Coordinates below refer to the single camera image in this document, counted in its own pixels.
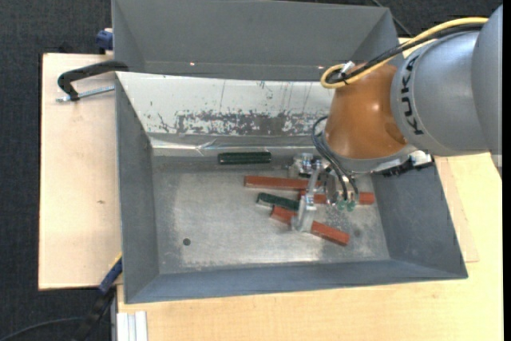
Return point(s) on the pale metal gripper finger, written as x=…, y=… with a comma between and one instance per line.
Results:
x=300, y=213
x=310, y=217

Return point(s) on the red-brown flat block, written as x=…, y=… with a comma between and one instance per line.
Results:
x=331, y=233
x=275, y=182

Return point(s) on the grey metal bin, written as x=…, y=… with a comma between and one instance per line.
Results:
x=223, y=219

